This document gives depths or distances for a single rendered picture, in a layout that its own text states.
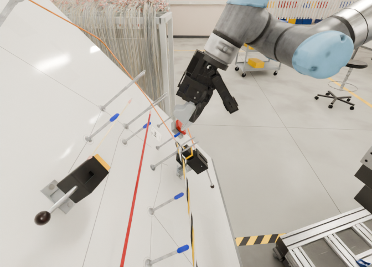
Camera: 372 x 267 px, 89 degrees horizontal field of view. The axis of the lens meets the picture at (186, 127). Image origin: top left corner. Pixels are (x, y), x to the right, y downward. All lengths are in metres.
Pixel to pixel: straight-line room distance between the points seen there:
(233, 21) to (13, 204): 0.46
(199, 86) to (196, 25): 8.17
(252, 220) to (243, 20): 1.61
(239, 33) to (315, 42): 0.15
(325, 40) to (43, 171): 0.46
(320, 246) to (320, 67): 1.42
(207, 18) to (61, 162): 8.39
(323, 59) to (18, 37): 0.55
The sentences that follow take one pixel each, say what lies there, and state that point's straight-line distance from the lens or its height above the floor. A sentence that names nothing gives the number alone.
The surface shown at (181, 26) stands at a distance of 8.65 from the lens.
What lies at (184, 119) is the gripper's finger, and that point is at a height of 1.27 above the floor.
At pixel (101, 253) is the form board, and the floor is 1.24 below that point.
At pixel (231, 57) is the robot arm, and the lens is 0.47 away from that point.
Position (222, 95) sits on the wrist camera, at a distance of 0.49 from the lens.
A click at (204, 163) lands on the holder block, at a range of 0.56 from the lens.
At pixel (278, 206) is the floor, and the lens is 1.99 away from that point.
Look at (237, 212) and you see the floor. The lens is 1.84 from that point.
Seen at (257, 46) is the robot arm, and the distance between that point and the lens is 0.50.
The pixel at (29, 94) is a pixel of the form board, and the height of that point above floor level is 1.41.
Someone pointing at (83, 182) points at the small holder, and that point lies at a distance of 0.27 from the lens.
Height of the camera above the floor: 1.54
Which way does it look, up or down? 35 degrees down
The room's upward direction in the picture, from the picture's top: straight up
